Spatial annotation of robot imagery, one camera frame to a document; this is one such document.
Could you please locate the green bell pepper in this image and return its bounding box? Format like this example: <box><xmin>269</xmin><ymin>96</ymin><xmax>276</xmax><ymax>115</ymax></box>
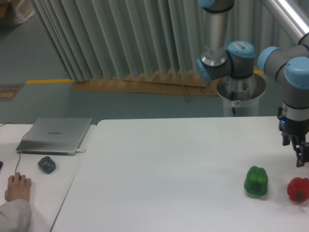
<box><xmin>244</xmin><ymin>166</ymin><xmax>268</xmax><ymax>196</ymax></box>

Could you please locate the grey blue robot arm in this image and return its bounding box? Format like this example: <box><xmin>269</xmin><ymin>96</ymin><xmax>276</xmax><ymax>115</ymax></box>
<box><xmin>197</xmin><ymin>0</ymin><xmax>309</xmax><ymax>167</ymax></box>

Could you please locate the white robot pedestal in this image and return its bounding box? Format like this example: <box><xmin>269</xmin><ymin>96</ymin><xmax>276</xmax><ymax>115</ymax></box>
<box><xmin>217</xmin><ymin>73</ymin><xmax>266</xmax><ymax>117</ymax></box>

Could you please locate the dark grey small device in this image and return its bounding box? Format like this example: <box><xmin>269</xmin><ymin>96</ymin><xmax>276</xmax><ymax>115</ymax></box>
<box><xmin>38</xmin><ymin>156</ymin><xmax>56</xmax><ymax>174</ymax></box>

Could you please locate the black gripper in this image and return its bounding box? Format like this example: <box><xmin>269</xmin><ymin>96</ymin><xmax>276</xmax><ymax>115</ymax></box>
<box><xmin>277</xmin><ymin>107</ymin><xmax>309</xmax><ymax>167</ymax></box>

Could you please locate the person's hand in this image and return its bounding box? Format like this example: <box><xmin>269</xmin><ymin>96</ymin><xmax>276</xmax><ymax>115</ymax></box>
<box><xmin>4</xmin><ymin>172</ymin><xmax>31</xmax><ymax>203</ymax></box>

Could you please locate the red bell pepper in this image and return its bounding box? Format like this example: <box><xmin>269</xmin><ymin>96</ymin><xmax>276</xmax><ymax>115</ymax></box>
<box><xmin>287</xmin><ymin>177</ymin><xmax>309</xmax><ymax>203</ymax></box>

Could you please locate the silver metal frame bar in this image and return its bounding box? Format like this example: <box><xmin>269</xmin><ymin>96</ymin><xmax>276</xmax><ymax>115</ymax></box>
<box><xmin>262</xmin><ymin>0</ymin><xmax>309</xmax><ymax>45</ymax></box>

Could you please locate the black mouse cable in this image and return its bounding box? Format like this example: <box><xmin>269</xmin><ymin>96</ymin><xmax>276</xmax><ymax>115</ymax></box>
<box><xmin>0</xmin><ymin>123</ymin><xmax>37</xmax><ymax>174</ymax></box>

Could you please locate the white sleeved forearm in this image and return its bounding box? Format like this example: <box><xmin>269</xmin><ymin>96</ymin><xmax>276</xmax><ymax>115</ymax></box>
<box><xmin>0</xmin><ymin>199</ymin><xmax>31</xmax><ymax>232</ymax></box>

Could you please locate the silver closed laptop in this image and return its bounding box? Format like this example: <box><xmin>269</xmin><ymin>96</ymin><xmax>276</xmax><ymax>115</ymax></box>
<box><xmin>16</xmin><ymin>117</ymin><xmax>92</xmax><ymax>155</ymax></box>

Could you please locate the pale green pleated curtain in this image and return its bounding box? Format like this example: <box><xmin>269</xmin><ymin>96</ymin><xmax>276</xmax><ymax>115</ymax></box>
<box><xmin>30</xmin><ymin>0</ymin><xmax>300</xmax><ymax>82</ymax></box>

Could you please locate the brown cardboard sheet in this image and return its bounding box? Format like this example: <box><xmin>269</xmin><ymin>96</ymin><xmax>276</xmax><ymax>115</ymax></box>
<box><xmin>70</xmin><ymin>70</ymin><xmax>219</xmax><ymax>98</ymax></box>

